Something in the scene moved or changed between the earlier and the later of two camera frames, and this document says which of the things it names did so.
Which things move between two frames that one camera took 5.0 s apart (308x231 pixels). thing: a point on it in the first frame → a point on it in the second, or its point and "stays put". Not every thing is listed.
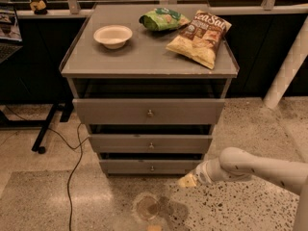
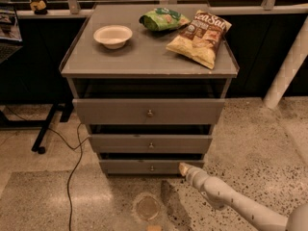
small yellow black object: x=38 y=7 stays put
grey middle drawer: x=148 y=143 stays put
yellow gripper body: x=201 y=173 → x=194 y=174
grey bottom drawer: x=151 y=166 stays put
